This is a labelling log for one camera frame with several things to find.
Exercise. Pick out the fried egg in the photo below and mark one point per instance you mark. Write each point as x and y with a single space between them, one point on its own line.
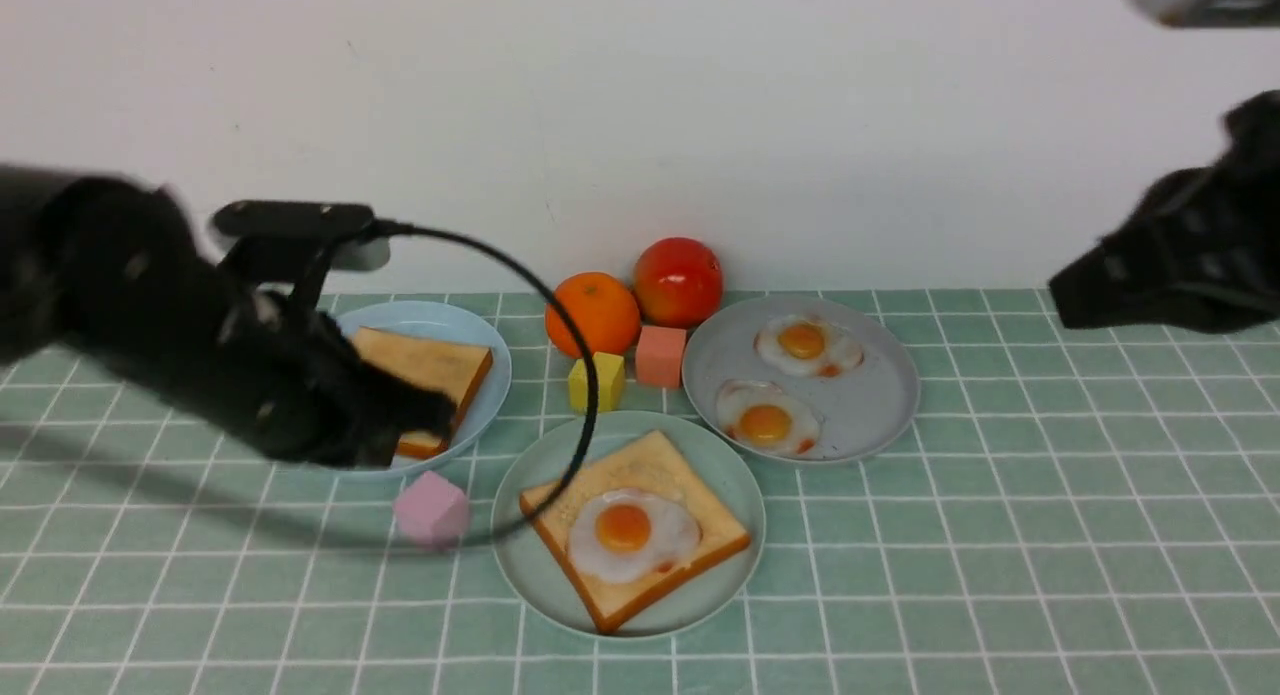
808 347
628 534
765 418

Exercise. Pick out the yellow foam cube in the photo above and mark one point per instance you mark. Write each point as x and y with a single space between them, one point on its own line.
611 375

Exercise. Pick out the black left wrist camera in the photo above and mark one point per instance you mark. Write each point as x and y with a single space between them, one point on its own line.
280 240

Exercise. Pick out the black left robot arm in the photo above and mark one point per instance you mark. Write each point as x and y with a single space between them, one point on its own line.
112 270

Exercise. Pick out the red tomato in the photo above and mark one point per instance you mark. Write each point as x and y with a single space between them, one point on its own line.
678 283

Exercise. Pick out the pink foam cube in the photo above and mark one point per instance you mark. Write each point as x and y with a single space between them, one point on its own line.
432 512

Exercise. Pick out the salmon foam cube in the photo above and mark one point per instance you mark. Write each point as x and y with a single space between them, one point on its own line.
659 356

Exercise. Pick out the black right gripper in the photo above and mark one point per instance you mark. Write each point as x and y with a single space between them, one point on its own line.
1200 252

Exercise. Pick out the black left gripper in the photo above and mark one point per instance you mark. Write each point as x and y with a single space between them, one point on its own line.
281 379

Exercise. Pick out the orange fruit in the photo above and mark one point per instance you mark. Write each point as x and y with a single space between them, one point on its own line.
605 310

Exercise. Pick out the grey plate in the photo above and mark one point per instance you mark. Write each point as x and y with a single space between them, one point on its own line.
862 411

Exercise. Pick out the teal green plate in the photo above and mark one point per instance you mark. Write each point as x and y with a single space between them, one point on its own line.
535 575

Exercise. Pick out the toast slice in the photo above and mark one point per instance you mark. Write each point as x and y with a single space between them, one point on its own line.
457 369
650 463

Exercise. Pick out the light blue plate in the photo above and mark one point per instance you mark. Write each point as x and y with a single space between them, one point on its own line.
444 322

